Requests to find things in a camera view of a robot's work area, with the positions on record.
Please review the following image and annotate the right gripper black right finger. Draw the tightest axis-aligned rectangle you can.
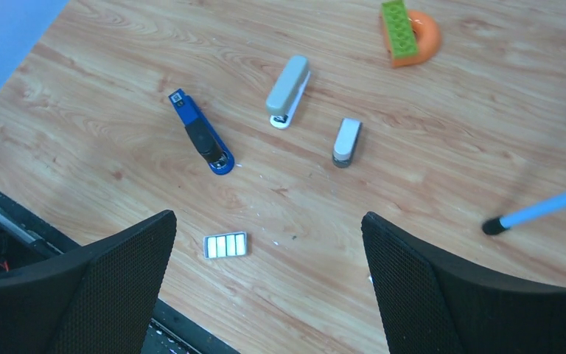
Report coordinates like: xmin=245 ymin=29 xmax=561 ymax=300
xmin=361 ymin=212 xmax=566 ymax=353

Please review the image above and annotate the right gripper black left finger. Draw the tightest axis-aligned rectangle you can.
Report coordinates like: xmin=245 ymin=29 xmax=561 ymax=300
xmin=0 ymin=210 xmax=177 ymax=353

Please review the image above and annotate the small silver stapler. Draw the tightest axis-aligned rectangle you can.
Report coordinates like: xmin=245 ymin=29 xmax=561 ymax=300
xmin=332 ymin=118 xmax=363 ymax=168

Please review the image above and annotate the beige grey stapler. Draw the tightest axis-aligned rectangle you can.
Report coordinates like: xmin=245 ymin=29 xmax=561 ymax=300
xmin=265 ymin=55 xmax=311 ymax=130

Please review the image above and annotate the grey tripod stand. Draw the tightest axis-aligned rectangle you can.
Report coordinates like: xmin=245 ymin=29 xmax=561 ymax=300
xmin=481 ymin=192 xmax=566 ymax=236

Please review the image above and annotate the grey staple block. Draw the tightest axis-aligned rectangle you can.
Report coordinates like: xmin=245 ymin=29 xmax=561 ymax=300
xmin=203 ymin=232 xmax=248 ymax=260

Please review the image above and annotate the green orange tape dispenser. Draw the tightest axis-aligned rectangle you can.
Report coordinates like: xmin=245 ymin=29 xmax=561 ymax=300
xmin=380 ymin=1 xmax=442 ymax=68

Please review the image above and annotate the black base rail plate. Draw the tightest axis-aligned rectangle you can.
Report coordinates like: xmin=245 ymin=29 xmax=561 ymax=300
xmin=0 ymin=191 xmax=237 ymax=353

